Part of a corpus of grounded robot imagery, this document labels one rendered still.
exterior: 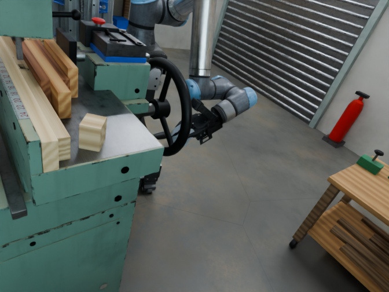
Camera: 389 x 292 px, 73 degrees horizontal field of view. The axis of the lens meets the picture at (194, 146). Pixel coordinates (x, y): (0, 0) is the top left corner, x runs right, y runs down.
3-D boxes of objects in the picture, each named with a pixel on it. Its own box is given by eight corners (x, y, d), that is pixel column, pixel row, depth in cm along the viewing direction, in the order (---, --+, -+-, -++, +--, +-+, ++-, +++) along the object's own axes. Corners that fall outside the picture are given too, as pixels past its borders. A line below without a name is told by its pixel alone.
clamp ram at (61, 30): (103, 83, 61) (106, 43, 56) (69, 84, 56) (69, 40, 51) (89, 67, 66) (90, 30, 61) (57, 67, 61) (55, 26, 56)
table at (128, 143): (197, 162, 56) (205, 139, 53) (34, 209, 37) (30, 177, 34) (91, 56, 90) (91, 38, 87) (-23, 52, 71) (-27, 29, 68)
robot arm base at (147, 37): (120, 37, 127) (122, 15, 121) (150, 42, 133) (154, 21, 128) (125, 47, 116) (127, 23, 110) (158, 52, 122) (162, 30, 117)
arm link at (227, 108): (235, 106, 90) (220, 95, 95) (224, 112, 89) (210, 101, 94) (235, 121, 96) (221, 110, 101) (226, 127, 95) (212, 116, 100)
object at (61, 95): (71, 117, 47) (71, 91, 44) (58, 119, 46) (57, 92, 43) (35, 62, 61) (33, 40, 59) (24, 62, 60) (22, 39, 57)
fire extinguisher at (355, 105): (343, 145, 297) (376, 97, 265) (335, 148, 285) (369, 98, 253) (329, 137, 307) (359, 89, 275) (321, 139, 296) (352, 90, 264)
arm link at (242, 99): (243, 97, 104) (259, 108, 99) (221, 110, 101) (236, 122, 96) (244, 80, 98) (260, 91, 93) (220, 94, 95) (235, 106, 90)
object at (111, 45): (146, 63, 63) (149, 39, 60) (100, 62, 56) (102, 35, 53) (121, 44, 70) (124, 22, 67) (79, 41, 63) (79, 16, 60)
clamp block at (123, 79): (146, 99, 67) (152, 65, 63) (94, 103, 59) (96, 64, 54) (121, 75, 76) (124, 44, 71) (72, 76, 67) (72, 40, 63)
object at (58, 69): (70, 101, 51) (70, 79, 49) (61, 102, 50) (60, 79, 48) (40, 59, 64) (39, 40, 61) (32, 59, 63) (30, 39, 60)
